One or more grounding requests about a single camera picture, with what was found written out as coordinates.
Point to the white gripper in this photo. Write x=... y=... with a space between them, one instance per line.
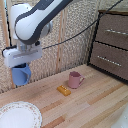
x=22 y=56

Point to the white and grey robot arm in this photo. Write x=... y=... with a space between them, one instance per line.
x=33 y=20

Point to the bright blue vase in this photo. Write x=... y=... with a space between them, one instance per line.
x=21 y=76

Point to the vertical wooden slat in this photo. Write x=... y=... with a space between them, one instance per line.
x=60 y=40

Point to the orange block with white marks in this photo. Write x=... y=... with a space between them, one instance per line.
x=63 y=90

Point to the pink mug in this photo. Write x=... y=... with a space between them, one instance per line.
x=74 y=80

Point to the white plate with patterned rim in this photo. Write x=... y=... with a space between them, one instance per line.
x=18 y=115

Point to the dark brown drawer cabinet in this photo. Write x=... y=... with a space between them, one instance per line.
x=111 y=45

